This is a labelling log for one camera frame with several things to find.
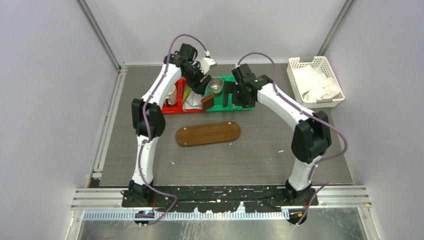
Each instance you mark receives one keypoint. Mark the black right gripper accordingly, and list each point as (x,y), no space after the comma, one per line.
(249,102)

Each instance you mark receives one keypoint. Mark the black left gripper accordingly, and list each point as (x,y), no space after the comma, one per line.
(197,86)

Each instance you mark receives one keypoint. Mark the shiny metal cup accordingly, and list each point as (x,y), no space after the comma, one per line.
(216,85)

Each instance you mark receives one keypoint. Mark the clear acrylic wooden rack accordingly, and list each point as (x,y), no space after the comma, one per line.
(207,100)

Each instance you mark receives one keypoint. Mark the white enamel mug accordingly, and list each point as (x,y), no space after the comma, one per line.
(172,96)

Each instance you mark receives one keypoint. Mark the brown oval wooden tray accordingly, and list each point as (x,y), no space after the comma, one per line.
(211,133)

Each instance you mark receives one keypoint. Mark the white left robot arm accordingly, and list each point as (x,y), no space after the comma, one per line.
(148,119)

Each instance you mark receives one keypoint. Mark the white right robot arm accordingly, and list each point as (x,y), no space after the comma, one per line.
(311,133)

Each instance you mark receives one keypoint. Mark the lime green toothpaste tube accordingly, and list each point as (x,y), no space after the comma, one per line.
(186,92)

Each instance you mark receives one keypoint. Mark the white toothpaste tube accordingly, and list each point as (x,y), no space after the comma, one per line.
(193,102)

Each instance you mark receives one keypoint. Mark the green plastic bin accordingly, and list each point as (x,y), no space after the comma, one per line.
(221,101)
(231,103)

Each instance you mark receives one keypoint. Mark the red plastic bin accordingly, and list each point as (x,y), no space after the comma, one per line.
(191,100)
(178,107)

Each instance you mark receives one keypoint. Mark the white crumpled cloth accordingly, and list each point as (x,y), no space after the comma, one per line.
(314,85)

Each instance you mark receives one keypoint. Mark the white perforated plastic basket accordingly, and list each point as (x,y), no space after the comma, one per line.
(318,62)

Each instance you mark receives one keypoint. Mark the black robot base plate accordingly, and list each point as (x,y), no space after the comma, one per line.
(216,198)

